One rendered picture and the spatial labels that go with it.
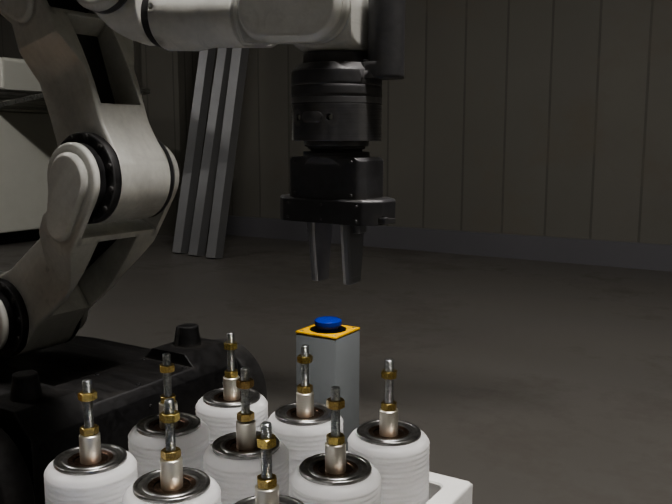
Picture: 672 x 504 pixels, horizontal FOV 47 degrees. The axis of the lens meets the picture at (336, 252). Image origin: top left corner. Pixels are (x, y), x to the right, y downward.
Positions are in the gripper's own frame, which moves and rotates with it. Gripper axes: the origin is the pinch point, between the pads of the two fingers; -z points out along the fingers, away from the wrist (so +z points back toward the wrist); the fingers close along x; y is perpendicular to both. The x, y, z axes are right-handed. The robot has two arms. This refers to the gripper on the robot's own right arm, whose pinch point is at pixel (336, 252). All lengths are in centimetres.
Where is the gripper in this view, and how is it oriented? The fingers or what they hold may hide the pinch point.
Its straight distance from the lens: 76.8
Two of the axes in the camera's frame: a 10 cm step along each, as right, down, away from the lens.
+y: 5.3, -1.2, 8.4
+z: 0.0, -9.9, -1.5
